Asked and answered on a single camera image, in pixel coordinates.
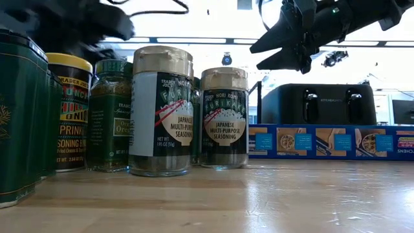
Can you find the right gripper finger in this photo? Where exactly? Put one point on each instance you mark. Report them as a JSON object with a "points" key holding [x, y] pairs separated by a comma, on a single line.
{"points": [[281, 35], [288, 59]]}

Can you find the long blue wrap box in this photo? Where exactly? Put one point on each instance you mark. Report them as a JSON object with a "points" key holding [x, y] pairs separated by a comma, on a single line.
{"points": [[323, 142]]}

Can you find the yellow-lidded crunchy onion jar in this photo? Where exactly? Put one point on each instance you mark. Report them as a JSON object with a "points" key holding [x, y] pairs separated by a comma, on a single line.
{"points": [[72, 106]]}

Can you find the tan-lidded furikake seasoning jar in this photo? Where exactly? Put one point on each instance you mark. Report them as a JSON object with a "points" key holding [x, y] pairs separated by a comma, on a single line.
{"points": [[224, 129], [168, 123]]}

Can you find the dark green spice tin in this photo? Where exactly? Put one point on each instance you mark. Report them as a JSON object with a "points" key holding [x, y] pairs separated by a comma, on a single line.
{"points": [[57, 129], [19, 113], [47, 129]]}

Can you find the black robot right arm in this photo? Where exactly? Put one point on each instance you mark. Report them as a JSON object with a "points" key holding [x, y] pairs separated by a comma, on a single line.
{"points": [[362, 13]]}

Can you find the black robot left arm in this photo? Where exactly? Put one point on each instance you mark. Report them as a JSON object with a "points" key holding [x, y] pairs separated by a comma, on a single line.
{"points": [[48, 22]]}

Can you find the black four-slot toaster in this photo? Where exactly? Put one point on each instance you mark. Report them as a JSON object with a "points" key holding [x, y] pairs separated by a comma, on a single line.
{"points": [[333, 106]]}

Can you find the long overhead light bar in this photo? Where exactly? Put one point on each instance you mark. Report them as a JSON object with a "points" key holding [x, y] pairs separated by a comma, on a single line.
{"points": [[191, 40]]}

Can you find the black monitor screen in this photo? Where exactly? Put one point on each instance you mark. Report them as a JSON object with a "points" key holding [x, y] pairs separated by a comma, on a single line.
{"points": [[402, 111]]}

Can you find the black overhead camera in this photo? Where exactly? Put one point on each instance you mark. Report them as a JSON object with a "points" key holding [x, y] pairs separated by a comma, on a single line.
{"points": [[226, 59]]}

